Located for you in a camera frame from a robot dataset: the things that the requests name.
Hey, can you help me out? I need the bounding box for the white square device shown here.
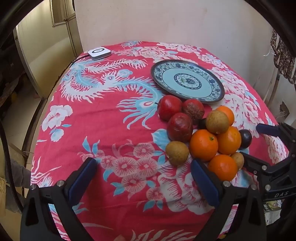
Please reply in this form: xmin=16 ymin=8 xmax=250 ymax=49
xmin=87 ymin=47 xmax=112 ymax=61

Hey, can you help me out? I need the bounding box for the thin black device cable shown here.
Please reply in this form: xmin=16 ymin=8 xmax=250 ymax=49
xmin=69 ymin=54 xmax=89 ymax=65

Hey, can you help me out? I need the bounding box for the wrinkled red brown fruit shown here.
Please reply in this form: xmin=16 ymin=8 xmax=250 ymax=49
xmin=181 ymin=99 xmax=205 ymax=126

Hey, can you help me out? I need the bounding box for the blue white patterned plate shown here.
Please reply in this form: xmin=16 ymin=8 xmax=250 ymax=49
xmin=151 ymin=60 xmax=225 ymax=103

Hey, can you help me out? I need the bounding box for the small brown round fruit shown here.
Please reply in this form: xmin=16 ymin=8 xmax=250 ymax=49
xmin=231 ymin=152 xmax=245 ymax=170

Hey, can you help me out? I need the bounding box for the red floral tablecloth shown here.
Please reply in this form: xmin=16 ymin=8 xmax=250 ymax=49
xmin=30 ymin=41 xmax=289 ymax=241

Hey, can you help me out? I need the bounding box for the orange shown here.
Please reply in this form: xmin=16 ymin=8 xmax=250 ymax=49
xmin=208 ymin=154 xmax=238 ymax=182
xmin=190 ymin=129 xmax=219 ymax=162
xmin=216 ymin=105 xmax=235 ymax=127
xmin=217 ymin=126 xmax=242 ymax=156

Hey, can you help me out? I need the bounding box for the grey cloth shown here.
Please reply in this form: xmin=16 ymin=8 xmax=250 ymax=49
xmin=8 ymin=160 xmax=31 ymax=210

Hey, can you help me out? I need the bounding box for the white pipe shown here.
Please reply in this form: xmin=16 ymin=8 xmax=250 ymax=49
xmin=267 ymin=74 xmax=280 ymax=105

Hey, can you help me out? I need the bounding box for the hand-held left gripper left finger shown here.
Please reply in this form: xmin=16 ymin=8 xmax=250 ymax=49
xmin=20 ymin=158 xmax=97 ymax=241

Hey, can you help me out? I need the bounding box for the wrinkled dark red fruit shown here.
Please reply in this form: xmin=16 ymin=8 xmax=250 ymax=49
xmin=167 ymin=113 xmax=193 ymax=142

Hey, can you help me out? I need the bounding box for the printed box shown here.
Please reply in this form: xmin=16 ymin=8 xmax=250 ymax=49
xmin=262 ymin=201 xmax=282 ymax=225

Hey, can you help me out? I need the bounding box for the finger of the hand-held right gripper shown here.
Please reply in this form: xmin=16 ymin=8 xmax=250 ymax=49
xmin=256 ymin=123 xmax=296 ymax=151
xmin=240 ymin=152 xmax=296 ymax=178

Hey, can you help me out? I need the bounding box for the wooden framed panel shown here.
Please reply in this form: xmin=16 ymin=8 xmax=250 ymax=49
xmin=51 ymin=0 xmax=77 ymax=28

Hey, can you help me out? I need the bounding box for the smooth red apple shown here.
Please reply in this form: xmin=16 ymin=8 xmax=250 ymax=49
xmin=158 ymin=95 xmax=182 ymax=121

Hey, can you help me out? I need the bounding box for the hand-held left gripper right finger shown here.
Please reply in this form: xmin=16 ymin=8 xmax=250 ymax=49
xmin=191 ymin=159 xmax=266 ymax=241

